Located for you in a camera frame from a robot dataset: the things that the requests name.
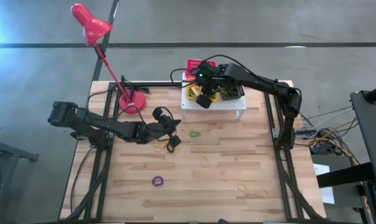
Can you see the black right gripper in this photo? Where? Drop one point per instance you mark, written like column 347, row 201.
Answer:
column 212, row 77

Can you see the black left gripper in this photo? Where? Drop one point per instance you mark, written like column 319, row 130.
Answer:
column 152, row 132

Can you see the green rubber band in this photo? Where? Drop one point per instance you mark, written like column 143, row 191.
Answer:
column 190, row 134

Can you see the red plastic basket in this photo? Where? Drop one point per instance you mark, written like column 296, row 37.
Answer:
column 190, row 66

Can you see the yellow plastic basket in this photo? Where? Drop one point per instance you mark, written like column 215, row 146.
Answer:
column 190, row 97

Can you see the black plastic basket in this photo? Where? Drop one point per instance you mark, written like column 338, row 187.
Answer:
column 239, row 95

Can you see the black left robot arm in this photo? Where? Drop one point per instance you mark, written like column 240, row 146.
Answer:
column 97, row 123

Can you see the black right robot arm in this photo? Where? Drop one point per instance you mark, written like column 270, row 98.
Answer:
column 268, row 84

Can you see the red desk lamp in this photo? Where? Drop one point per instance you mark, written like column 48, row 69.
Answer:
column 93, row 28

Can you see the white perforated metal shelf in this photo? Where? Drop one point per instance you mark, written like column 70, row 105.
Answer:
column 228, row 105

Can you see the black power brick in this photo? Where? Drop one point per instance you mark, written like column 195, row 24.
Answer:
column 321, row 149

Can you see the grey metal bench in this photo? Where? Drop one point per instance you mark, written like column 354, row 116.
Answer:
column 13, row 152

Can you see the white paper sheet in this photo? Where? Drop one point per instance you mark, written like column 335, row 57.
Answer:
column 327, row 196

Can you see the black flat crossbar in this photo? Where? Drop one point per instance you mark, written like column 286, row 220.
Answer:
column 346, row 175

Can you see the black aluminium table frame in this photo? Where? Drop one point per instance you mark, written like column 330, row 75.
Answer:
column 163, row 84

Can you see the grey metal bracket plate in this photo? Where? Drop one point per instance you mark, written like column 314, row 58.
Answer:
column 277, row 133

